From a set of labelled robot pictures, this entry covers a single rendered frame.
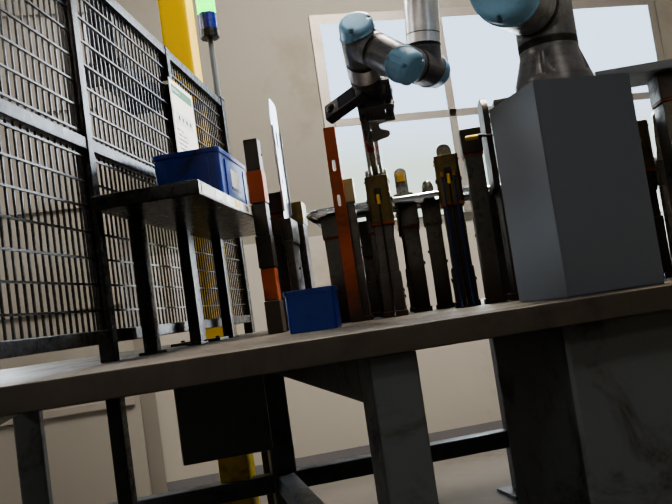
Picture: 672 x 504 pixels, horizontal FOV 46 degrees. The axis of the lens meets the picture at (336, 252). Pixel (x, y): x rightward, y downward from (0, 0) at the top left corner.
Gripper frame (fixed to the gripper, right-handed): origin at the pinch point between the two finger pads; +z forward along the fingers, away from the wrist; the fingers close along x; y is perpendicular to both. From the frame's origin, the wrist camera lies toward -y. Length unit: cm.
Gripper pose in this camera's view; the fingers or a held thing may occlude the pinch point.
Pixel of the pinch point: (368, 139)
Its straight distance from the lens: 194.8
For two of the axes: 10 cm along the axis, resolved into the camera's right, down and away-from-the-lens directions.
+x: -0.6, -8.1, 5.9
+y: 9.8, -1.5, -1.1
